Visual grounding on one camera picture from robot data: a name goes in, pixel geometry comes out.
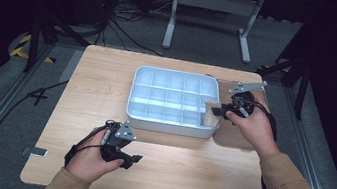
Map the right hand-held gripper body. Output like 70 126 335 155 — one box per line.
225 76 268 122

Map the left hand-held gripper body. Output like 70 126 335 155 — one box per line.
98 116 140 167

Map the beige sock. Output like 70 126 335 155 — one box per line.
201 99 225 130

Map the white divided storage box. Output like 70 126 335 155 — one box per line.
122 63 229 142

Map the person's right hand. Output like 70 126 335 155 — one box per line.
219 88 290 161

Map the person's left hand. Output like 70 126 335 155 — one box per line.
62 122 130 188

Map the wooden storage box lid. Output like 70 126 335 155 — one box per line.
208 78 286 155

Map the black metal stand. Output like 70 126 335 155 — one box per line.
250 0 323 122
22 0 98 82

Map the grey flat strip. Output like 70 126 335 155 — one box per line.
57 47 86 85

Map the yellow black hazard tape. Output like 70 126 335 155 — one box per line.
9 31 60 65

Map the right hand-held gripper cable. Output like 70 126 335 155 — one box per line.
234 99 322 189

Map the hand-held gripper cable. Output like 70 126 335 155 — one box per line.
234 99 322 189
63 113 118 175

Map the left hand-held gripper cable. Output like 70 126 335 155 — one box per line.
63 113 118 175

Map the grey metal bracket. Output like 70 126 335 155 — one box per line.
21 145 49 159

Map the black taped floor cable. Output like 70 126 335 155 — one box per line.
0 69 69 189

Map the grey metal desk frame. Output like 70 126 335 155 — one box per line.
161 0 265 66

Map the bundle of black cables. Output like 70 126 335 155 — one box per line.
91 0 171 57

